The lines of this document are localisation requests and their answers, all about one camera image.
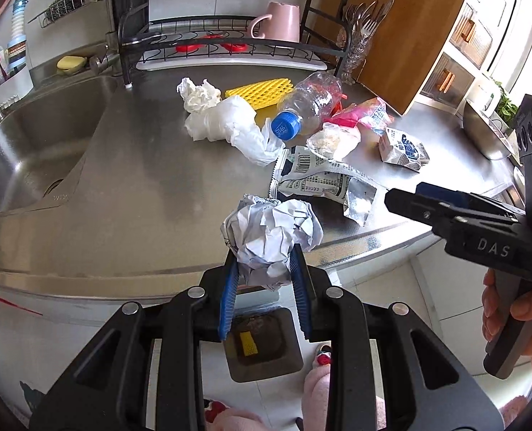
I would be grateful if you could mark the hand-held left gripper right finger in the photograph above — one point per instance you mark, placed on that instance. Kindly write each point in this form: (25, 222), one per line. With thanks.
(299, 287)

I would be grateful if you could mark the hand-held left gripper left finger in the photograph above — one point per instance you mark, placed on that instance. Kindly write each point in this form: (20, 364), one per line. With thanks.
(227, 296)

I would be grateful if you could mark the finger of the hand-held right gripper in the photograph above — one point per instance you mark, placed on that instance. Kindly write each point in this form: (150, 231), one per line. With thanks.
(445, 192)
(409, 206)

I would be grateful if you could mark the white paper ball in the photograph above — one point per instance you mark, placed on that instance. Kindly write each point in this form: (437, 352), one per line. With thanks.
(266, 233)

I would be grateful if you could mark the dark trash bin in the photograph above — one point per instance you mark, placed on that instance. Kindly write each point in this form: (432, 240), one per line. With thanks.
(266, 366)

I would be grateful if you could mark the pink snack wrapper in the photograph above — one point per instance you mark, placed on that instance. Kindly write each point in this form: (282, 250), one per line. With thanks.
(355, 116)

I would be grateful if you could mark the red snack wrapper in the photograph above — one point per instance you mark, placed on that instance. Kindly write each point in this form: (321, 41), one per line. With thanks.
(343, 96)

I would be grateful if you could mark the yellow foam net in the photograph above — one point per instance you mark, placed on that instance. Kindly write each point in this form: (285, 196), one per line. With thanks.
(257, 92)

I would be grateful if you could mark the white tissue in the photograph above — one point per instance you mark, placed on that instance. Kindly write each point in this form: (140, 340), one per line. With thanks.
(198, 94)

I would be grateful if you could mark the small yellow foam piece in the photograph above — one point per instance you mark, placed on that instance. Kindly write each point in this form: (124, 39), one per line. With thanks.
(248, 343)

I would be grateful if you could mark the small white milk carton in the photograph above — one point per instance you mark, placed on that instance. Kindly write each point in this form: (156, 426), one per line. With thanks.
(403, 148)

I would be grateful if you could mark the metal bowl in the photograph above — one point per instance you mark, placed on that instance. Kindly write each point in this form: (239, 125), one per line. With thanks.
(483, 130)

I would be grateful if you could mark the red patterned slipper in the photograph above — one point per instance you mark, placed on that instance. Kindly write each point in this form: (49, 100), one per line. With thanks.
(323, 357)
(214, 408)

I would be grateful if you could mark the torn silver foil packet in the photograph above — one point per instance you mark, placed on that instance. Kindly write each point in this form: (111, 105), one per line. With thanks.
(315, 179)

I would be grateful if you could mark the crumpled clear plastic wrap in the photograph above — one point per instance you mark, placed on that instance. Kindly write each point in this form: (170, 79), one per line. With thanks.
(333, 141)

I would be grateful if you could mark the white kettle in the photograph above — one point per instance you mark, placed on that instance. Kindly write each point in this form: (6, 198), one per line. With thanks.
(481, 94)

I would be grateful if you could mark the pink fleece pants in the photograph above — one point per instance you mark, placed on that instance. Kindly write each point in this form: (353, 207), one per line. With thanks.
(315, 395)

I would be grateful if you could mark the clear plastic bottle blue cap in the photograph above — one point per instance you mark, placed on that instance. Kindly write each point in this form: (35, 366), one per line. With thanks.
(310, 103)

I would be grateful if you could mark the clear glass cutlery holder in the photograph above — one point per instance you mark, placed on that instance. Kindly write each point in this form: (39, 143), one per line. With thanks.
(355, 58)

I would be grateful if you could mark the white storage cabinet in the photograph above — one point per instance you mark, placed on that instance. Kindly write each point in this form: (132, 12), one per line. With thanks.
(472, 31)

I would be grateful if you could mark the wooden cutting board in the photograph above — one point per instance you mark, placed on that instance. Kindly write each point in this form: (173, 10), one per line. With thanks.
(409, 31)

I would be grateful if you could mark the white crumpled plastic bag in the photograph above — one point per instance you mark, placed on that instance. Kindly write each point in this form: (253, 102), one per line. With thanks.
(230, 125)

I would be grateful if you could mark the bunch of metal cutlery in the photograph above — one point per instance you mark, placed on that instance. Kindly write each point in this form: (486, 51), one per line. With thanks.
(367, 13)

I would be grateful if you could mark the red tape strip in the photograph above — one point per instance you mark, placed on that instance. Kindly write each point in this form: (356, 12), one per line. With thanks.
(19, 306)

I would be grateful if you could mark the pink cup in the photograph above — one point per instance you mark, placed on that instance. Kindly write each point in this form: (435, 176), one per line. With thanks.
(279, 20)

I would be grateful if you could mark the white drip tray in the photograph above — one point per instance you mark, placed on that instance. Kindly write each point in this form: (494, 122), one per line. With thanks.
(230, 65)

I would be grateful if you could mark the red plastic lid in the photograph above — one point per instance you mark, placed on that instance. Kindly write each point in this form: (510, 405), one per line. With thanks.
(187, 47)
(230, 47)

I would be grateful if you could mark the stainless steel sink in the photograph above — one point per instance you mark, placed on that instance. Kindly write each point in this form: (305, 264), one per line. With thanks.
(37, 143)

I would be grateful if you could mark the yellow sponge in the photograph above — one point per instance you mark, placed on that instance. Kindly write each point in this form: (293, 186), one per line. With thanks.
(72, 63)

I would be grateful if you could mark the black dish rack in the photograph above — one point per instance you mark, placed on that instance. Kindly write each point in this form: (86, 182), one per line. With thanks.
(131, 27)

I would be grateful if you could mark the white sink caddy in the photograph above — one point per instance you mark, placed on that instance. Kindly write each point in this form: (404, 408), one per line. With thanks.
(10, 87)

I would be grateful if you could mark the white dish soap bottle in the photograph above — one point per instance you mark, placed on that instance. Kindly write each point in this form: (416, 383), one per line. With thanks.
(0, 60)

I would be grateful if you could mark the dark scouring pad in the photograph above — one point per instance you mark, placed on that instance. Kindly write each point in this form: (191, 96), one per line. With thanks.
(63, 6)

